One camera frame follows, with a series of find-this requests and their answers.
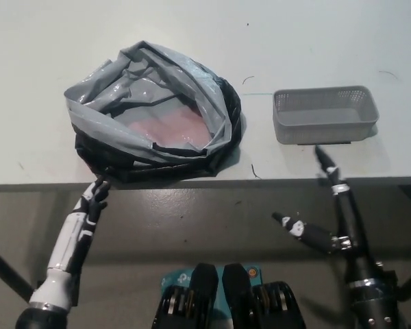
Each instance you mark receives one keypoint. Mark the grey and black plastic bag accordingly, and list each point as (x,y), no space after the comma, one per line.
(89,103)

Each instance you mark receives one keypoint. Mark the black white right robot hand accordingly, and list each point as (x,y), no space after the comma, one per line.
(349,219)

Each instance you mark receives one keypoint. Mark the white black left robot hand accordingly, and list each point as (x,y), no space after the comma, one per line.
(68,236)

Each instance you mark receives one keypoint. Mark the grey perforated rectangular plastic basket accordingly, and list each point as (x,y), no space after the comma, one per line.
(311,133)

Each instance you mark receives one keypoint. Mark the black table tape patch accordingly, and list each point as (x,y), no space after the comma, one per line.
(299,144)

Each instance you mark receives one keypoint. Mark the black teal robot torso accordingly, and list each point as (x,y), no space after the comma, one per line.
(205,284)

